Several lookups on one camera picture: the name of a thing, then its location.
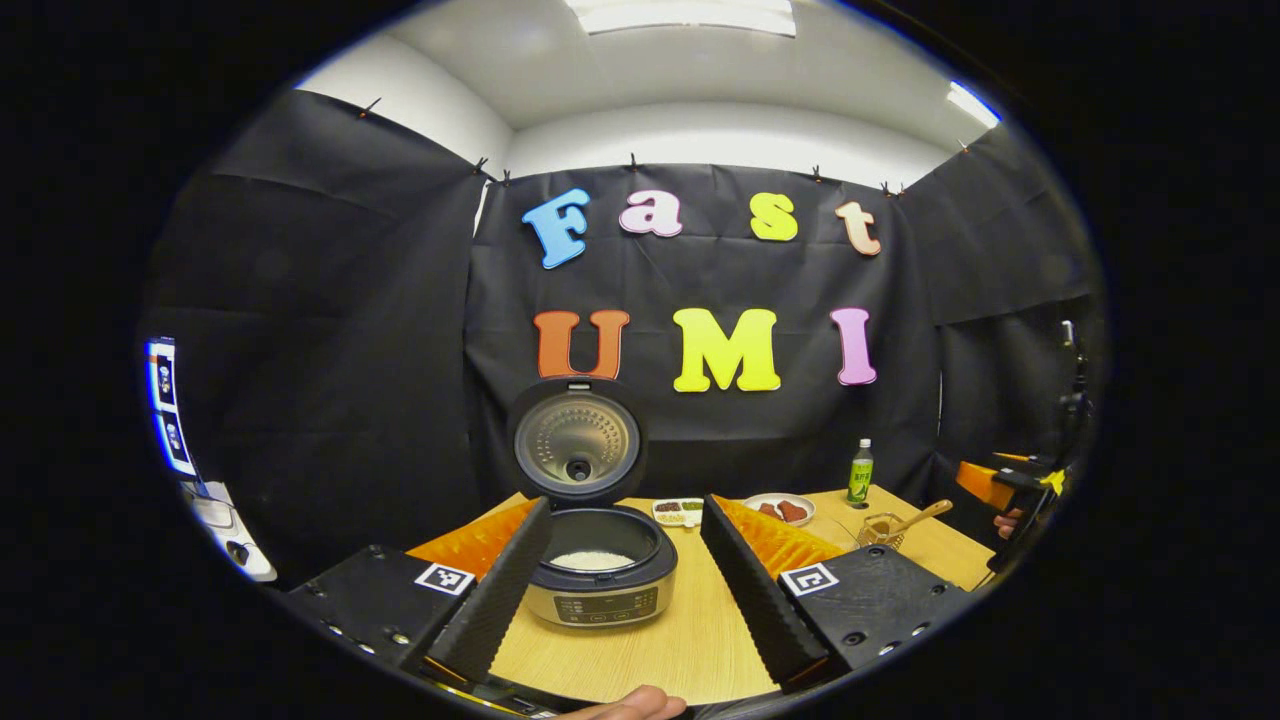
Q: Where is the wooden spoon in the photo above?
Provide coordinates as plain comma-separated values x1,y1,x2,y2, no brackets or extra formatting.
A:
870,499,954,542

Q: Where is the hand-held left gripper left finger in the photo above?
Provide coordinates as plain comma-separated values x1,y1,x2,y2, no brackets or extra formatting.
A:
285,497,554,688

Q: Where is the small ceiling light panel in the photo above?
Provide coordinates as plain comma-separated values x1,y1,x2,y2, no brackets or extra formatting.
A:
945,80,1003,129

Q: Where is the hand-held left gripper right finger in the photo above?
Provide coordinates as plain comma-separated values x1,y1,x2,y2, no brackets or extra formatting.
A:
700,494,976,693

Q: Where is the computer monitor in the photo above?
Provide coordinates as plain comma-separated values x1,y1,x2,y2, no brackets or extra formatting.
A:
147,338,198,478

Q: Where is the black backdrop cloth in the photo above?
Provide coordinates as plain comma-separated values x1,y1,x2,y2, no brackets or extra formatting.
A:
140,88,1101,591

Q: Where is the green drink bottle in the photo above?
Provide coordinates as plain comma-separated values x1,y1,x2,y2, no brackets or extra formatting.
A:
847,438,875,506

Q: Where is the white round plate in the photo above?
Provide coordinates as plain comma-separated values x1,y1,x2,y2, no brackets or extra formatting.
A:
743,492,816,527

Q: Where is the large ceiling light panel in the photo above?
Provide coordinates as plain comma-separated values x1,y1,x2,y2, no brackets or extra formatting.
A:
565,0,798,38

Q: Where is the white side desk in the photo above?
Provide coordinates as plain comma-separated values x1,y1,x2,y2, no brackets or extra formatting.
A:
180,480,278,583

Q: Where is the dark grey rice cooker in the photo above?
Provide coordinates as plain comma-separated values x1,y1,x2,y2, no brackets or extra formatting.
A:
508,377,679,629

